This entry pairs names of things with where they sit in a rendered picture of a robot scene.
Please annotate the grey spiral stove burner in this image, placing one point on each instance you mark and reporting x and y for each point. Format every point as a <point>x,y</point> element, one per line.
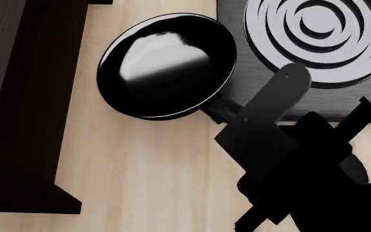
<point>269,36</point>

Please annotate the dark stove top slab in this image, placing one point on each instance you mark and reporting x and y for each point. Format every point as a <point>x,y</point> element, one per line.
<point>349,101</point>

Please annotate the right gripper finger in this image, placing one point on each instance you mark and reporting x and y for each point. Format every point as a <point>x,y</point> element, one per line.
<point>359,113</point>
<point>269,106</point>

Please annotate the dark wooden cabinet shelf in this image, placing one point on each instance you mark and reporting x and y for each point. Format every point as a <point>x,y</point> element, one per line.
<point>27,96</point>

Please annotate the black frying pan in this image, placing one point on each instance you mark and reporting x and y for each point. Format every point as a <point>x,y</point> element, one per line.
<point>172,72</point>

